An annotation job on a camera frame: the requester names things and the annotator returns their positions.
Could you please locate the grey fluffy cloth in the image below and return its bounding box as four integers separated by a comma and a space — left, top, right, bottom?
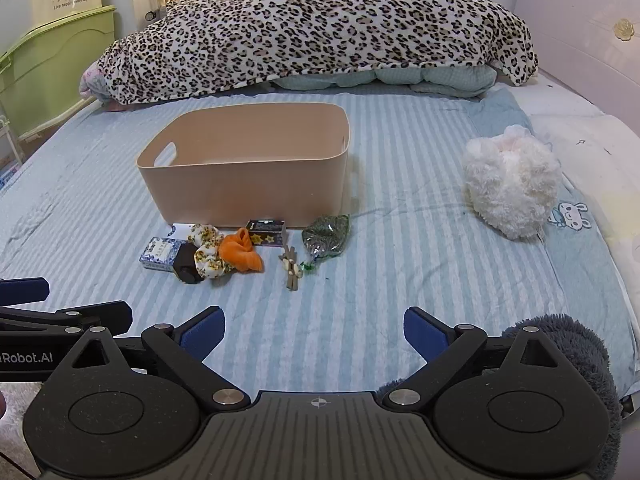
375, 314, 626, 480

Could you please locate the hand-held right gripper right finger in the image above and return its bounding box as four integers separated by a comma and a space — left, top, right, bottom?
377, 306, 571, 411

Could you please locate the pink floral cloth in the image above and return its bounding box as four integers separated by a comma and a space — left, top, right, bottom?
80, 61, 127, 112

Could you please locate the wooden hair clip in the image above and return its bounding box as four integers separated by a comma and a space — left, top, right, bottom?
277, 245, 306, 291

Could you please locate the blue striped bedsheet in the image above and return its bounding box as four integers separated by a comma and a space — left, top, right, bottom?
0, 85, 576, 401

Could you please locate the white plush toy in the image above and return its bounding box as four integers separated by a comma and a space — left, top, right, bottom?
461, 125, 564, 241

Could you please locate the green plastic cabinet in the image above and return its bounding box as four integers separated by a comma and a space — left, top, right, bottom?
0, 5, 117, 142

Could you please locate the blue and white small box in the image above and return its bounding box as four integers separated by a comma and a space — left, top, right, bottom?
139, 236, 187, 272

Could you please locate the light blue rabbit print blanket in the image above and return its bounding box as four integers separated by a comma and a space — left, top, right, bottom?
470, 89, 636, 391

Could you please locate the black angular box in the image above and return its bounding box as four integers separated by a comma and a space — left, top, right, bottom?
172, 242, 207, 285

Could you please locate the orange scrunchie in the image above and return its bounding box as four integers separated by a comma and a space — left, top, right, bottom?
220, 227, 265, 275

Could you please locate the floral scrunchie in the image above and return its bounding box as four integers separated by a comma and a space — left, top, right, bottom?
187, 224, 235, 281

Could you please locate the black star print box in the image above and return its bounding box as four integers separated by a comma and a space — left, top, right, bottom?
245, 218, 289, 249

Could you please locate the leopard print blanket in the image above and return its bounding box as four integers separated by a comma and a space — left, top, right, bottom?
95, 0, 540, 107

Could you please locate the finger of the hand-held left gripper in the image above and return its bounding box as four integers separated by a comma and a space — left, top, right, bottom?
0, 277, 51, 307
0, 301, 134, 337

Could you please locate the white fluffy rug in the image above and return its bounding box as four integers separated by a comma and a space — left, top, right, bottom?
0, 382, 47, 480

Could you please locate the clear bag of green leaves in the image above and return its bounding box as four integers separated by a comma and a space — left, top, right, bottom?
301, 214, 351, 269

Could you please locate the beige plastic storage bin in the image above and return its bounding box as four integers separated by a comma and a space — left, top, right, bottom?
135, 102, 352, 229

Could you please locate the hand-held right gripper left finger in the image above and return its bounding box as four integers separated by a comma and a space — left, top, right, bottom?
50, 305, 251, 413

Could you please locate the light blue quilt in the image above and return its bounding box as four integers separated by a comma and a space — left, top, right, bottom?
270, 64, 499, 99

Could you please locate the pink headboard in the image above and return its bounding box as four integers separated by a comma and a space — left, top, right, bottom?
520, 0, 640, 113

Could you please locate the white pillow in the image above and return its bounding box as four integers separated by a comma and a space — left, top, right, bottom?
520, 82, 640, 266

